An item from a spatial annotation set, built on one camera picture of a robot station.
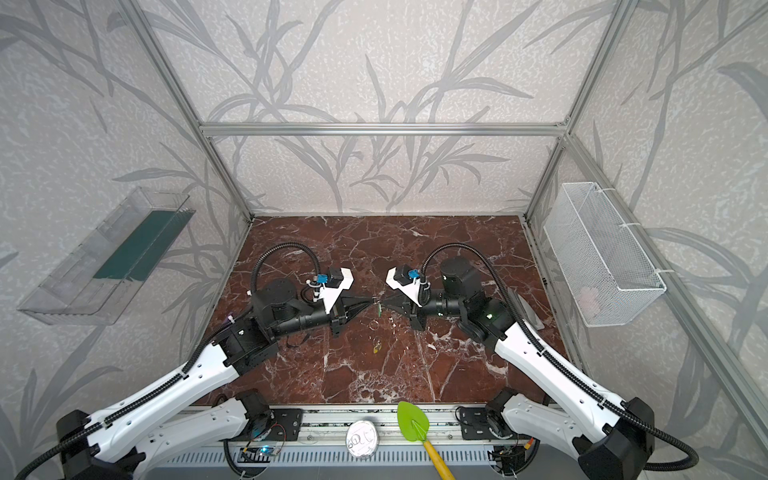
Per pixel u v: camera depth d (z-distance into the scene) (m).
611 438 0.37
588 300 0.73
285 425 0.73
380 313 0.65
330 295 0.55
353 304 0.60
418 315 0.57
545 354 0.45
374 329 0.91
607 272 0.61
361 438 0.68
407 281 0.55
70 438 0.38
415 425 0.72
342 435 0.74
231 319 0.54
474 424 0.74
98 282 0.64
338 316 0.56
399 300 0.61
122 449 0.41
